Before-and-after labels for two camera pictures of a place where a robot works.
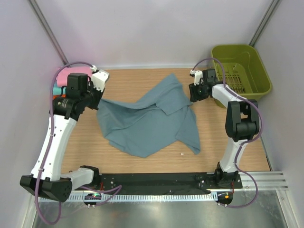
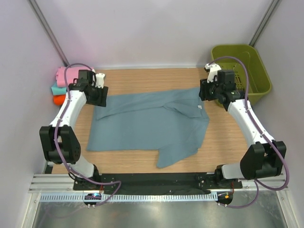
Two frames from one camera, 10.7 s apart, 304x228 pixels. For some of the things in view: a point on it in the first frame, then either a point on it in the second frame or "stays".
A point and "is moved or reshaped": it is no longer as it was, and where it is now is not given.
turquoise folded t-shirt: [57, 90] stays
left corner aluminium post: [48, 31] stays
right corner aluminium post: [263, 23] stays
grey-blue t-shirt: [151, 126] is moved or reshaped
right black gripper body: [198, 92] -> [209, 91]
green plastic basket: [245, 74] stays
